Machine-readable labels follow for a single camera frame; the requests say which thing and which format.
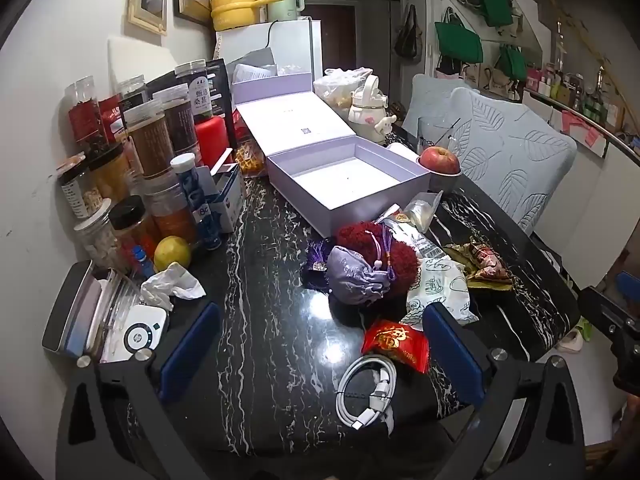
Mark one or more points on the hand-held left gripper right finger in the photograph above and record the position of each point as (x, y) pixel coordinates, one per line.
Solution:
(450, 355)

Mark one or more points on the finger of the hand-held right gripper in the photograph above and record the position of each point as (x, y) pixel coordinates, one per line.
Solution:
(602, 307)
(629, 286)

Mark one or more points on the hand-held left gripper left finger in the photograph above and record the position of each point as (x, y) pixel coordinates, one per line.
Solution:
(190, 347)

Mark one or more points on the red gold packet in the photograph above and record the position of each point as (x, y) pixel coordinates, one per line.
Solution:
(395, 345)

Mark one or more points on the white printed packet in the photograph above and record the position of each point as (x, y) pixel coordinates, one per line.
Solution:
(440, 285)

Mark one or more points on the gold foil wrapper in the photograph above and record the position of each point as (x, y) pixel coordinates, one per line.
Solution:
(457, 252)

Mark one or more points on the red fuzzy pouch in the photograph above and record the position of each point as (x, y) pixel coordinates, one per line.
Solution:
(400, 260)

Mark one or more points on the silver foil packet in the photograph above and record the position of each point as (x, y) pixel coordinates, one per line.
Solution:
(415, 242)

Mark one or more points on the lavender satin pouch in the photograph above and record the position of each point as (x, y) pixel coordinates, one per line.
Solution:
(350, 280)

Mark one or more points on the clear zip bag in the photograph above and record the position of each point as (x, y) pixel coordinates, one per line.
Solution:
(422, 210)

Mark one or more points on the dark purple pouch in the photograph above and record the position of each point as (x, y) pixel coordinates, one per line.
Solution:
(316, 260)

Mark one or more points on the lavender gift box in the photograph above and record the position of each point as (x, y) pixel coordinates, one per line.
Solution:
(325, 125)

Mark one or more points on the white round device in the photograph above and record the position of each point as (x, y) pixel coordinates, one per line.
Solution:
(142, 330)

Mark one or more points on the crumpled white tissue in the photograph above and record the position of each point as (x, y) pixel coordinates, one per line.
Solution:
(170, 285)

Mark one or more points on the white curved counter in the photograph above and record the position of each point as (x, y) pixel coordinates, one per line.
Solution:
(600, 200)

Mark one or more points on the clear plastic case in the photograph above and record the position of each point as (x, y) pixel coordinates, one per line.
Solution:
(107, 305)

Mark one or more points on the yellow lemon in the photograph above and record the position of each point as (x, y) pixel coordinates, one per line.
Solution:
(172, 255)

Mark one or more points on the blue capped small bottle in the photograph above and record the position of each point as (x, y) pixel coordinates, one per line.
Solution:
(142, 262)

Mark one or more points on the grey case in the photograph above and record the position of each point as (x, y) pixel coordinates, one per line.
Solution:
(65, 310)

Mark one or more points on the blue white carton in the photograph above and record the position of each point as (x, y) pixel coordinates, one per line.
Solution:
(227, 200)

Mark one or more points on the blue tube white cap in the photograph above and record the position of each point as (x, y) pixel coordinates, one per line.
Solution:
(187, 185)

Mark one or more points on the pink paper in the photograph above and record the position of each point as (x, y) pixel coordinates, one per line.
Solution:
(582, 130)

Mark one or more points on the leaf patterned chair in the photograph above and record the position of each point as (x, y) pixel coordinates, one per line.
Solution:
(425, 100)
(515, 160)

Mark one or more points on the small grey bowl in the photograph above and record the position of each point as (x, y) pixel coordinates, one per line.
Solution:
(442, 182)

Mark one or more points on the row of bottles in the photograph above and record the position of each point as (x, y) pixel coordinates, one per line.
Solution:
(595, 105)

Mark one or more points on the white paper strip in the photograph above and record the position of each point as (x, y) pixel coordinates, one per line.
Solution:
(222, 160)

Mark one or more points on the red apple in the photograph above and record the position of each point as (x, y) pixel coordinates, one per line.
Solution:
(440, 160)

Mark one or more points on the yellow snack bag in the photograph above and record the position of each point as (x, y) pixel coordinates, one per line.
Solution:
(250, 160)

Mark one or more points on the red bottle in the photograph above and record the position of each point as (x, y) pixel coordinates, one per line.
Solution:
(212, 142)

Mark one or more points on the white paper roll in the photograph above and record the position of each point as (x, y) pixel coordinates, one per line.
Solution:
(402, 151)

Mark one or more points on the group of clear food jars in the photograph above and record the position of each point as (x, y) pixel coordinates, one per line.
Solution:
(150, 140)

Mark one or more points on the glass mug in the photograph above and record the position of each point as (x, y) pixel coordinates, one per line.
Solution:
(432, 132)

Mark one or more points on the thin brown stick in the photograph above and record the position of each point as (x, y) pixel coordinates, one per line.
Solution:
(450, 130)

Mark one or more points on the red foil pouch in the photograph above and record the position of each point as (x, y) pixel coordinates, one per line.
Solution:
(111, 115)

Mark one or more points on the white ceramic teapot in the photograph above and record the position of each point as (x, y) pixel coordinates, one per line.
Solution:
(365, 115)

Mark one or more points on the beige canvas tote bag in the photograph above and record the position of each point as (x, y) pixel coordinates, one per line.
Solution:
(479, 80)

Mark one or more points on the black printed box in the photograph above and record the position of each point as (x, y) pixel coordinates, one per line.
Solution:
(217, 90)

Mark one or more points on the white paper sheet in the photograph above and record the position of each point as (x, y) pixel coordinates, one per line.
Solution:
(252, 72)

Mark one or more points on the white cutting board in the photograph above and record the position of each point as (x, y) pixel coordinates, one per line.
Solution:
(150, 60)

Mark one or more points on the clear plastic food bag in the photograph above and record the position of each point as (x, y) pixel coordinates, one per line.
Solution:
(335, 85)

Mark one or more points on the grey plastic mailer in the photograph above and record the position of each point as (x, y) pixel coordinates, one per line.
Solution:
(255, 57)

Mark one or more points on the green tote bag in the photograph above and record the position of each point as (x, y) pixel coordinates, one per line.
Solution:
(457, 40)

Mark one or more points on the white fridge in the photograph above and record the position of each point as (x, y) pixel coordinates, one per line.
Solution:
(290, 45)

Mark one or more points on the dark hanging bag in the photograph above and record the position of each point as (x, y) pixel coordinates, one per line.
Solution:
(409, 35)

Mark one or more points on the yellow pot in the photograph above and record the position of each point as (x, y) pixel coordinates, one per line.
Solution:
(232, 15)

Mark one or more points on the dark brown door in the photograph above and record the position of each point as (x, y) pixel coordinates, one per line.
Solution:
(335, 35)

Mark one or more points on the green electric kettle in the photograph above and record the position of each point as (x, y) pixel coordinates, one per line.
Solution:
(282, 2)

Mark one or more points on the wall intercom panel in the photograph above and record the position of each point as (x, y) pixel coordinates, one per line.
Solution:
(147, 7)

